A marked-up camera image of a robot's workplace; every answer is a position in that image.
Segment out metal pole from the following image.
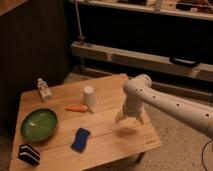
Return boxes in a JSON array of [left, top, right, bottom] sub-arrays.
[[74, 0, 86, 45]]

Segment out green bowl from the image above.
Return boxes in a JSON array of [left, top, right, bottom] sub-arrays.
[[20, 108, 58, 142]]

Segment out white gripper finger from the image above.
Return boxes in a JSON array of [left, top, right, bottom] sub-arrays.
[[137, 114, 144, 125], [115, 110, 123, 123]]

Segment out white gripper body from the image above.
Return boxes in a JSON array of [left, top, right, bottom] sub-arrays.
[[122, 96, 142, 117]]

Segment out blue sponge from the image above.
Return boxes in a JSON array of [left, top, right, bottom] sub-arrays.
[[71, 128, 91, 152]]

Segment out black white striped eraser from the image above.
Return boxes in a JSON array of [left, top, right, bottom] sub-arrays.
[[18, 144, 40, 166]]

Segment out black cable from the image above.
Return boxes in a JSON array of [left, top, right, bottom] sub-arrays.
[[201, 139, 213, 171]]

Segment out orange toy carrot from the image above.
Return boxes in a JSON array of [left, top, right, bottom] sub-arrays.
[[66, 104, 92, 113]]

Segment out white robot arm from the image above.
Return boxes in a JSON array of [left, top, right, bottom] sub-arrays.
[[115, 74, 213, 139]]

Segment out black handle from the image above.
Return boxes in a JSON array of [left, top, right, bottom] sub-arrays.
[[169, 57, 200, 68]]

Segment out small white bottle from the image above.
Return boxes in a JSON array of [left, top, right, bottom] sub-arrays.
[[37, 78, 52, 102]]

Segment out wooden table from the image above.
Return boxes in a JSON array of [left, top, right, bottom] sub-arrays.
[[10, 74, 161, 171]]

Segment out white ceramic cup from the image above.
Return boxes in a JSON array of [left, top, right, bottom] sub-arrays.
[[83, 86, 97, 107]]

